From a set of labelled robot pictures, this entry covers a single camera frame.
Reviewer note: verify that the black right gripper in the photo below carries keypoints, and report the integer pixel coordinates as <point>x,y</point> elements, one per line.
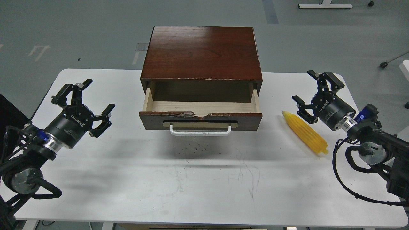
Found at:
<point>326,105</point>

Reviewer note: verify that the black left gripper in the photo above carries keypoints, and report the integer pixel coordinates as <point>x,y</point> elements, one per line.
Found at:
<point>71,125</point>

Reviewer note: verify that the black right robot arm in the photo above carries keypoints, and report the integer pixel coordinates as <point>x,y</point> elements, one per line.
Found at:
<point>371,150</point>

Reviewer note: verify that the yellow corn cob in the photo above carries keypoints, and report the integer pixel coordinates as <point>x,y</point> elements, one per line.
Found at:
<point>308,135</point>

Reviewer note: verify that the dark wooden cabinet box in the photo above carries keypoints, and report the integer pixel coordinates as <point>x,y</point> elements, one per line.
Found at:
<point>202,53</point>

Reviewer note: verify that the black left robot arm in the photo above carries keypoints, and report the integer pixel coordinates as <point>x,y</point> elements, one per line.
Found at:
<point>26,150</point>

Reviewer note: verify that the white table leg base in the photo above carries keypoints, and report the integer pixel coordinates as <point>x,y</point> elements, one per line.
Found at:
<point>325,4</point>

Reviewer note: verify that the black caster wheel leg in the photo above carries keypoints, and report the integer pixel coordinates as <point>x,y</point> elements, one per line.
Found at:
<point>385,63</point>

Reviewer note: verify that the wooden drawer with white handle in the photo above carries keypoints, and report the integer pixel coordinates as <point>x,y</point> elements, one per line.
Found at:
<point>201,105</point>

